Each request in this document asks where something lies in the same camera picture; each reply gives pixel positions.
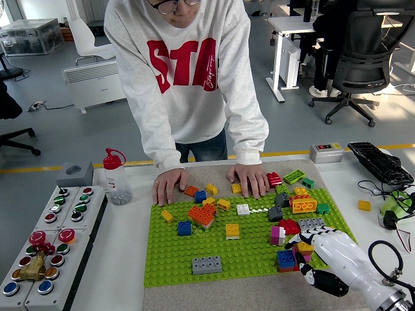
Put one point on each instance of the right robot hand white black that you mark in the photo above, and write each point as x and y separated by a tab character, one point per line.
343	259

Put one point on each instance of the person's right hand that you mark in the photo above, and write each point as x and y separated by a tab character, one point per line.
168	186

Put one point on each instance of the person's left hand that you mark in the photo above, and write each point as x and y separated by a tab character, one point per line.
249	178

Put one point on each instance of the orange layered brick stack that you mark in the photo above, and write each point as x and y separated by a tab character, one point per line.
201	215

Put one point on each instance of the yellow on white brick stack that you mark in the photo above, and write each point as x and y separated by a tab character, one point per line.
232	230

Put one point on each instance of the green studded baseplate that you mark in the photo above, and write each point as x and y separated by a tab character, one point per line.
168	259

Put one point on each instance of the person's left forearm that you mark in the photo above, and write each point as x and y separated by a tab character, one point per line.
249	136

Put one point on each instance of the person's right forearm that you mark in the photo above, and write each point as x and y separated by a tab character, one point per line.
159	142

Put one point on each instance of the orange two-by-two brick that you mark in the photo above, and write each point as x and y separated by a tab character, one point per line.
191	191

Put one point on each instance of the red sloped brick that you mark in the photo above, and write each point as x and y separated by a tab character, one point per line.
275	179
288	226

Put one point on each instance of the yellow narrow brick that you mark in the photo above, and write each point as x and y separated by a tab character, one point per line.
167	216

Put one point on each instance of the white two-by-two brick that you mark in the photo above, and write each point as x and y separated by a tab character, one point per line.
243	210

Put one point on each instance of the blue two-by-two brick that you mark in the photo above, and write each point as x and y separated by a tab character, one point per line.
184	228
200	196

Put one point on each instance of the lime green long brick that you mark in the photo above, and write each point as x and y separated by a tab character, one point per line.
282	188
294	177

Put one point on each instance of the dark grey sloped brick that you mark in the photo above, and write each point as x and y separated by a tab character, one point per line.
282	200
275	214

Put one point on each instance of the grey two-by-four brick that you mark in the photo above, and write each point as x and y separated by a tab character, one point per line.
311	224
206	265

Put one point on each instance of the clear bottle red cap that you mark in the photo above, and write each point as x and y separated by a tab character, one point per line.
116	188

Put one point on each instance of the orange long brick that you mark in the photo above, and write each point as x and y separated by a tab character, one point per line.
298	196

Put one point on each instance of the dark green small brick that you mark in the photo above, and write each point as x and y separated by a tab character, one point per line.
323	209
308	183

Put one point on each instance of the yellow two-by-four brick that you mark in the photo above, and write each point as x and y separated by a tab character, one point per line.
304	205

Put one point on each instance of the grey four-button control box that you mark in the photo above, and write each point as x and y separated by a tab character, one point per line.
59	200
96	207

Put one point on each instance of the grey block round hole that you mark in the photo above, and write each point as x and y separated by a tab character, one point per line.
84	176

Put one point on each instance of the grey-brown mat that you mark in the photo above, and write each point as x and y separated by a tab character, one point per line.
259	291

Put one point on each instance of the black wrapped keyboard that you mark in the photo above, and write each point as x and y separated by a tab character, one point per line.
379	163

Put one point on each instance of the white computer tower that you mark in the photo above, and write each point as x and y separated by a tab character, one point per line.
290	64

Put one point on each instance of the white panel heater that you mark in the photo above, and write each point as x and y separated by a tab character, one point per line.
94	85

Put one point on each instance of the seated person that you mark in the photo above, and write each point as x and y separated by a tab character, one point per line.
322	71

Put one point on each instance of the grey emergency-stop button box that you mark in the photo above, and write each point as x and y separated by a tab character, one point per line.
37	237
65	291

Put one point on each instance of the grey floor socket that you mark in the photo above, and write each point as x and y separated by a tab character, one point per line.
35	106

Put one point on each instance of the white standing desk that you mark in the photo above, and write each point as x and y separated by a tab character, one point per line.
288	26
410	64

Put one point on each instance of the brass valve red handwheel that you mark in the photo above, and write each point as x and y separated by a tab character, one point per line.
32	270

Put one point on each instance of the black swivel chair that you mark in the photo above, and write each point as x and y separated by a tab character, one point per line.
16	136

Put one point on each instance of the black mesh office chair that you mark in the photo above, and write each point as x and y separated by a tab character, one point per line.
366	58

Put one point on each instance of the white plastic chair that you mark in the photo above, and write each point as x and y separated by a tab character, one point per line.
84	39

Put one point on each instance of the black wheeled dolly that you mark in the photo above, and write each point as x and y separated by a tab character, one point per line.
97	30

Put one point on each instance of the black stand base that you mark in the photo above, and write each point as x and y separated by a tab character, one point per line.
9	73

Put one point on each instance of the clear storage crate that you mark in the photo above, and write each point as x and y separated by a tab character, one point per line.
30	35

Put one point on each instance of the grey switch box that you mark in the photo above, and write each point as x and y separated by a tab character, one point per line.
325	155

